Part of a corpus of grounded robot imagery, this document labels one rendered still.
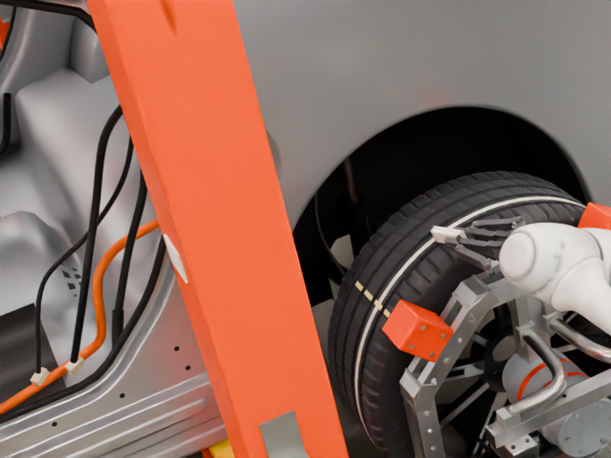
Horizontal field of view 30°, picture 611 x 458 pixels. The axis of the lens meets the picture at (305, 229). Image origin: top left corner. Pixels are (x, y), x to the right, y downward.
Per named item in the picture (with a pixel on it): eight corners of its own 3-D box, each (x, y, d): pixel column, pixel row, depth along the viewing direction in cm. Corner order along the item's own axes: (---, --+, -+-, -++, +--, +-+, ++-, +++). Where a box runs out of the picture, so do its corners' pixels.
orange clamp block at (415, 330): (435, 312, 212) (399, 297, 207) (455, 333, 205) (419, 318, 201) (415, 343, 213) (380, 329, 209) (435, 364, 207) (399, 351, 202)
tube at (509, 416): (532, 335, 214) (526, 290, 209) (593, 390, 198) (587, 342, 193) (450, 373, 210) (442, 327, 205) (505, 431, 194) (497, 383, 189)
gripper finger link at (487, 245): (515, 256, 201) (512, 262, 201) (465, 248, 209) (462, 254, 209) (507, 241, 199) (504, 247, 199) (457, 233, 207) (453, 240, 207)
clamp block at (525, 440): (514, 435, 204) (510, 413, 201) (541, 465, 196) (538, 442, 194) (489, 447, 203) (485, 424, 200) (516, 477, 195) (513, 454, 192)
